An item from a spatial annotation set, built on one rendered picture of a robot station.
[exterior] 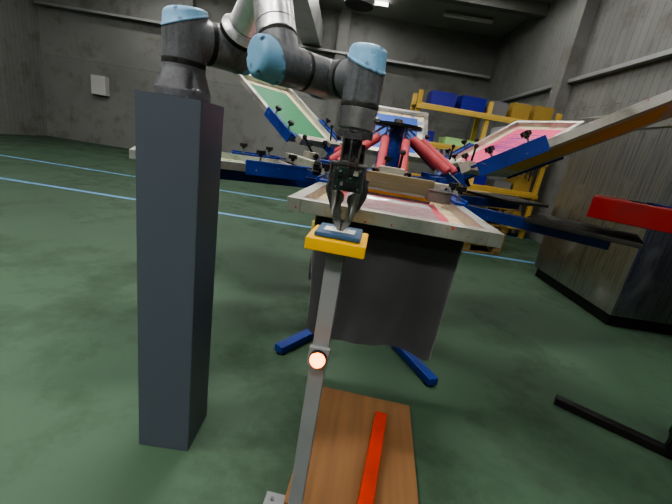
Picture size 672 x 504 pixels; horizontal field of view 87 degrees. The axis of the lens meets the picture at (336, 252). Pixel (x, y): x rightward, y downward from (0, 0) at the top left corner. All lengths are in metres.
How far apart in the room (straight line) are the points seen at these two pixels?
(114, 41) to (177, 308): 12.41
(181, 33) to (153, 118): 0.23
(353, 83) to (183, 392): 1.12
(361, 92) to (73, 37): 13.48
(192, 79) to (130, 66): 11.95
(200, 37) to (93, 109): 12.54
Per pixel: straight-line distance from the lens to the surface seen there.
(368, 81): 0.72
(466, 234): 0.99
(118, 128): 13.26
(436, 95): 6.58
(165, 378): 1.40
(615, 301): 3.86
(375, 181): 1.54
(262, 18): 0.77
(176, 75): 1.14
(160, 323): 1.29
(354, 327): 1.18
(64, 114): 14.20
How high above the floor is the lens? 1.15
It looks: 17 degrees down
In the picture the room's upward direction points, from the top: 9 degrees clockwise
